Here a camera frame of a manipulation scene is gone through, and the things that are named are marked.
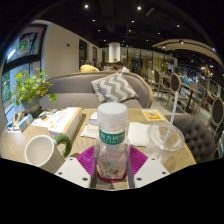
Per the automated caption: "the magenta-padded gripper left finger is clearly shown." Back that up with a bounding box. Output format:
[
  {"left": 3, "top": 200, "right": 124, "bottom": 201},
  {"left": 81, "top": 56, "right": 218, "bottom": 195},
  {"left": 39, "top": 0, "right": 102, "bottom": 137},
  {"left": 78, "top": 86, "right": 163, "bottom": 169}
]
[{"left": 54, "top": 145, "right": 98, "bottom": 189}]

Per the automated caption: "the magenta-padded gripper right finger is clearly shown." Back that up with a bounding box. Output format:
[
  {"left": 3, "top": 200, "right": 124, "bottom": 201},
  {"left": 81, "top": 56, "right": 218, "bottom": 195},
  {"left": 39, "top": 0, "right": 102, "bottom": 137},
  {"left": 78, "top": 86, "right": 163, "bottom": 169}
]
[{"left": 128, "top": 145, "right": 171, "bottom": 189}]

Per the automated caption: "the clear plastic water bottle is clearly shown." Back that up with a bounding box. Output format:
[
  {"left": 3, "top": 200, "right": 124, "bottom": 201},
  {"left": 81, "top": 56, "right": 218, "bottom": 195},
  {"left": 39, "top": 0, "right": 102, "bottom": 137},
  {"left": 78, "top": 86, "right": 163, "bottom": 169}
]
[{"left": 94, "top": 101, "right": 131, "bottom": 181}]

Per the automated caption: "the clear plastic cup with straw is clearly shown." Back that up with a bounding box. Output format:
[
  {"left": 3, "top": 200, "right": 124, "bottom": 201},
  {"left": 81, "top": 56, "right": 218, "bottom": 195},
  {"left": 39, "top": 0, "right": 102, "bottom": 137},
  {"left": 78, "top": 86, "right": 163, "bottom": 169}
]
[{"left": 144, "top": 90, "right": 186, "bottom": 164}]

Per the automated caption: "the pale green ceramic mug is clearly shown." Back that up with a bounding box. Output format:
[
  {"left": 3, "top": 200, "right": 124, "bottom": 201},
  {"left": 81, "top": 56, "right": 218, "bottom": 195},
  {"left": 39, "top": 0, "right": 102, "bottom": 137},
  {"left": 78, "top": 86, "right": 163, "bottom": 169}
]
[{"left": 24, "top": 134, "right": 73, "bottom": 175}]

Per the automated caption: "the white paper napkin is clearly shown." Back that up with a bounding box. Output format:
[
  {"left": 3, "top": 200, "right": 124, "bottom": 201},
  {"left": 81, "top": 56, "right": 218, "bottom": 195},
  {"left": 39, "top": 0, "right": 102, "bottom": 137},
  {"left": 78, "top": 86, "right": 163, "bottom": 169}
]
[{"left": 127, "top": 121, "right": 152, "bottom": 148}]

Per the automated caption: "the flat round red coaster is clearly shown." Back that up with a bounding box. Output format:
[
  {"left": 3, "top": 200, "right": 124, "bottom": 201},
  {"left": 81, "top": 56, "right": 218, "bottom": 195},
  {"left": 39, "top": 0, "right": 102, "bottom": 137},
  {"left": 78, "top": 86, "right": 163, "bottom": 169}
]
[{"left": 95, "top": 168, "right": 129, "bottom": 184}]

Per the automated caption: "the white cardboard box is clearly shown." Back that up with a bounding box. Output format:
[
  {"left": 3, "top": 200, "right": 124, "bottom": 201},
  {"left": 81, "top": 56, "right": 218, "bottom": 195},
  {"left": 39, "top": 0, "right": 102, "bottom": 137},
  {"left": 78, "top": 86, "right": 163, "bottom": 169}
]
[{"left": 47, "top": 106, "right": 83, "bottom": 141}]

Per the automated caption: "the yellow framed table card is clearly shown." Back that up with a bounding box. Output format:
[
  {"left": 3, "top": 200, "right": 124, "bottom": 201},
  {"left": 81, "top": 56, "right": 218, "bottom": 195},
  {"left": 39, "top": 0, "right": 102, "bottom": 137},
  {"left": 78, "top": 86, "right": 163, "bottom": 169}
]
[{"left": 141, "top": 108, "right": 165, "bottom": 122}]

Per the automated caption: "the white printed menu sheet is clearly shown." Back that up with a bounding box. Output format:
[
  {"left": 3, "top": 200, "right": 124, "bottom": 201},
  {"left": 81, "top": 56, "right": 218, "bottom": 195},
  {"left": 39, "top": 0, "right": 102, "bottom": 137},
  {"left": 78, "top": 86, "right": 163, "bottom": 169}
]
[{"left": 31, "top": 109, "right": 68, "bottom": 129}]

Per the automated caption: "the small blue white tissue pack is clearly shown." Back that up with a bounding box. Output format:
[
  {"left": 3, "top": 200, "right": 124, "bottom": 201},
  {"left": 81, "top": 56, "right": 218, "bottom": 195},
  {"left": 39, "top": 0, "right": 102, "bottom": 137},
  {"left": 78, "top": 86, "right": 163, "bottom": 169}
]
[{"left": 88, "top": 111, "right": 99, "bottom": 126}]

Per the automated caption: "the dark tufted armchair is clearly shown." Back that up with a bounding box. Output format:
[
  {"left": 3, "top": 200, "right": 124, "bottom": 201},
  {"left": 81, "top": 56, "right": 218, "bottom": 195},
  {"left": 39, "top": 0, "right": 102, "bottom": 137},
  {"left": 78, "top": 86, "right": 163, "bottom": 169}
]
[{"left": 164, "top": 113, "right": 218, "bottom": 164}]

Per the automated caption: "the small blue and white box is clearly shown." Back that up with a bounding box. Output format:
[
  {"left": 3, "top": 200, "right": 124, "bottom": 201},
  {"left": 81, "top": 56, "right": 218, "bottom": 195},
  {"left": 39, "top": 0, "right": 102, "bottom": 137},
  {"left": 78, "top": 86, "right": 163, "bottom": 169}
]
[{"left": 17, "top": 113, "right": 34, "bottom": 133}]

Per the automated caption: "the grey curved sofa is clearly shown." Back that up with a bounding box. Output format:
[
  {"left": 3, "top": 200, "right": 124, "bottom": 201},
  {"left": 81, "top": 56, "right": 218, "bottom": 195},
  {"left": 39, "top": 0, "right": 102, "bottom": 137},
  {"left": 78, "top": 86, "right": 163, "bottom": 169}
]
[{"left": 39, "top": 70, "right": 154, "bottom": 111}]

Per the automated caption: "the group of dining chairs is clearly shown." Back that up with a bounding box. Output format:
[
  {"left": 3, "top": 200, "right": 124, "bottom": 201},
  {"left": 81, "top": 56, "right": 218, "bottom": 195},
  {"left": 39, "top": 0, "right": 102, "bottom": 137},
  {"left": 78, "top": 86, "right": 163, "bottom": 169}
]
[{"left": 146, "top": 66, "right": 224, "bottom": 134}]

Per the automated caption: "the grey zigzag striped cushion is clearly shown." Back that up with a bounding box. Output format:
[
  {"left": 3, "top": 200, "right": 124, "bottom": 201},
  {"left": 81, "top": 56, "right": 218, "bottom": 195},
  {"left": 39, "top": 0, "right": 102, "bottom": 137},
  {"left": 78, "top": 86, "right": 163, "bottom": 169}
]
[{"left": 90, "top": 71, "right": 140, "bottom": 104}]

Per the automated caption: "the green potted plant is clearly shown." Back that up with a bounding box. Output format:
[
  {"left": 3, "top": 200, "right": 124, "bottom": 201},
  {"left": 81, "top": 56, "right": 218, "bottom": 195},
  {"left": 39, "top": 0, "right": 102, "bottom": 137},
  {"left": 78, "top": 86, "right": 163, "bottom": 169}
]
[{"left": 10, "top": 69, "right": 58, "bottom": 118}]

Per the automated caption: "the person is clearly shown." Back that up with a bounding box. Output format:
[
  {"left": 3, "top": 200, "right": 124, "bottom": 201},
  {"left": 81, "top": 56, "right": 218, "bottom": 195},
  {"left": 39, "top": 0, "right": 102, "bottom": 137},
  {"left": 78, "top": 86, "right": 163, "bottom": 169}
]
[
  {"left": 79, "top": 59, "right": 100, "bottom": 73},
  {"left": 113, "top": 60, "right": 130, "bottom": 74}
]

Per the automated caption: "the white round column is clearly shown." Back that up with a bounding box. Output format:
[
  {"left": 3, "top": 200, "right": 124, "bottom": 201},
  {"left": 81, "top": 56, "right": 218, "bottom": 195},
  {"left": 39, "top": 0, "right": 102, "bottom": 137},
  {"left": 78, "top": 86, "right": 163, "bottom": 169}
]
[{"left": 108, "top": 41, "right": 122, "bottom": 64}]

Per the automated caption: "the decorated glass window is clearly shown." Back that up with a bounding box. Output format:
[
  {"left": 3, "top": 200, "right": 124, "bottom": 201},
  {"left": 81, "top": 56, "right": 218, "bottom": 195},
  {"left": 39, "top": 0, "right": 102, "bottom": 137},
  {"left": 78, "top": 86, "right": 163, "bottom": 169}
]
[{"left": 0, "top": 23, "right": 48, "bottom": 111}]

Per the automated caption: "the group of ceiling lights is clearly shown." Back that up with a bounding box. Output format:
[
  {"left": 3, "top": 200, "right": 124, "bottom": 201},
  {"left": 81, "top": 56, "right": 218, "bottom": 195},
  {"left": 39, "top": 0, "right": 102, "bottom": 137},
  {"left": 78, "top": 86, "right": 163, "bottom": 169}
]
[{"left": 81, "top": 2, "right": 221, "bottom": 54}]

